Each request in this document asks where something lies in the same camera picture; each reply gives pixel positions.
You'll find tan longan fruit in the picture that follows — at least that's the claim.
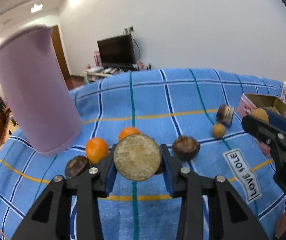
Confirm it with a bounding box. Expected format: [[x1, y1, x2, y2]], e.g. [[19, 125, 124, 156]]
[[251, 108, 269, 123], [212, 123, 226, 139]]

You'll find dark water chestnut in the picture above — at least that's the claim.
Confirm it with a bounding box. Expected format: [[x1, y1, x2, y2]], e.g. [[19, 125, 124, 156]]
[[65, 155, 90, 178], [172, 135, 200, 161]]

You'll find orange tangerine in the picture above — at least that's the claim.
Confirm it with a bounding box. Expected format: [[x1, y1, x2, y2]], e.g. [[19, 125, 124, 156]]
[[119, 127, 141, 141], [86, 137, 109, 165]]

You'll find pink metal tin box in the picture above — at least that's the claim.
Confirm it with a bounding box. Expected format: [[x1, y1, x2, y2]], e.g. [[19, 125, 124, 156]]
[[237, 93, 286, 156]]

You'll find blue plaid tablecloth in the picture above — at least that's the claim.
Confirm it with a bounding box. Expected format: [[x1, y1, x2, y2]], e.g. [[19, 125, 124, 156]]
[[0, 69, 286, 239]]

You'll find black wifi router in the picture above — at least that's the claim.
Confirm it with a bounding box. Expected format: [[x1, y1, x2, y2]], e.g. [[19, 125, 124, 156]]
[[137, 61, 151, 71]]

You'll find white tv stand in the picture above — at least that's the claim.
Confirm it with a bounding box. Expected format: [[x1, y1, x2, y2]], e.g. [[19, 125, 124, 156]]
[[84, 67, 127, 84]]

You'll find purple pitcher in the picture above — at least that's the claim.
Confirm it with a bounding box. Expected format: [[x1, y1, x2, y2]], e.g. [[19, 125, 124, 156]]
[[0, 25, 82, 156]]

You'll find black television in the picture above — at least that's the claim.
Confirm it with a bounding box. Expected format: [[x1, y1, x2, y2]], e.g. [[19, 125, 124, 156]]
[[97, 35, 135, 66]]

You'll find brown wooden door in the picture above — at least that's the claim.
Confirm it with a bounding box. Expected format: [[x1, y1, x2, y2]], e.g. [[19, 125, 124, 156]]
[[52, 25, 71, 80]]

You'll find black power cable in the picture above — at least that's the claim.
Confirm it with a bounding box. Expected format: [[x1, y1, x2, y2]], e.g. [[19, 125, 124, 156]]
[[130, 31, 141, 65]]

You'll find wall power socket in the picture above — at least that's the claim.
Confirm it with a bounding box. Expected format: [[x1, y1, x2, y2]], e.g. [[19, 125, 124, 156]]
[[123, 27, 134, 35]]

